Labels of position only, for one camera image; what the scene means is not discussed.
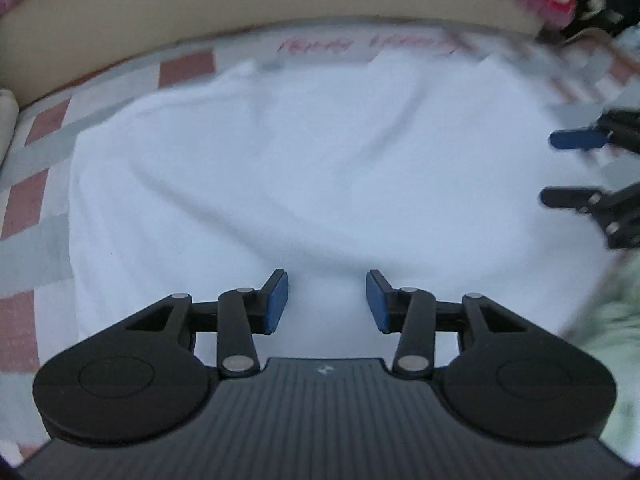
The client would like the cream folded garment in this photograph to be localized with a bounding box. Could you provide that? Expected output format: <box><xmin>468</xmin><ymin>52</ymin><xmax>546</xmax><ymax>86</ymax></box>
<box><xmin>0</xmin><ymin>88</ymin><xmax>21</xmax><ymax>172</ymax></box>

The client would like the checked cartoon rug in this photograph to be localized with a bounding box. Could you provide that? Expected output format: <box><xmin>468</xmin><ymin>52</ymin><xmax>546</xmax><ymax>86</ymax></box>
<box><xmin>0</xmin><ymin>24</ymin><xmax>640</xmax><ymax>462</ymax></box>

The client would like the white t-shirt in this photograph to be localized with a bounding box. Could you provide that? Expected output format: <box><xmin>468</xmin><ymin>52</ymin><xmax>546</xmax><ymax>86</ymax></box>
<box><xmin>67</xmin><ymin>50</ymin><xmax>622</xmax><ymax>362</ymax></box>

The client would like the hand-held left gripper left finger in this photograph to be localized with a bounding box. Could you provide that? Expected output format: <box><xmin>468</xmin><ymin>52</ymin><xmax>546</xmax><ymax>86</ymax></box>
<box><xmin>124</xmin><ymin>269</ymin><xmax>291</xmax><ymax>379</ymax></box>

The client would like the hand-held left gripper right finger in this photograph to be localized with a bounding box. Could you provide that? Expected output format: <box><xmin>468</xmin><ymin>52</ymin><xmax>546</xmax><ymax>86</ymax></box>
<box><xmin>365</xmin><ymin>269</ymin><xmax>529</xmax><ymax>379</ymax></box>

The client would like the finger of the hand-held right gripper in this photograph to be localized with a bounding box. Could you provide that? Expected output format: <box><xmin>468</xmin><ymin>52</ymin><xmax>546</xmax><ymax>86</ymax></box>
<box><xmin>540</xmin><ymin>179</ymin><xmax>640</xmax><ymax>252</ymax></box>
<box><xmin>548</xmin><ymin>109</ymin><xmax>640</xmax><ymax>154</ymax></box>

